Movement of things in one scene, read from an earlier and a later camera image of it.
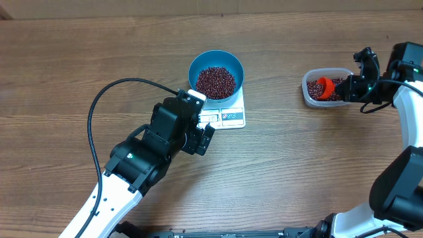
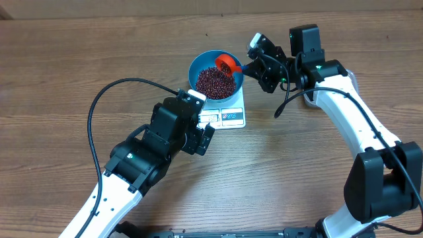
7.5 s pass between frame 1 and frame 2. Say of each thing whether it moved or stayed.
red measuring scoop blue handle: moved
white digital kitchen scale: stayed
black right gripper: moved
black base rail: stayed
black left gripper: stayed
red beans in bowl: stayed
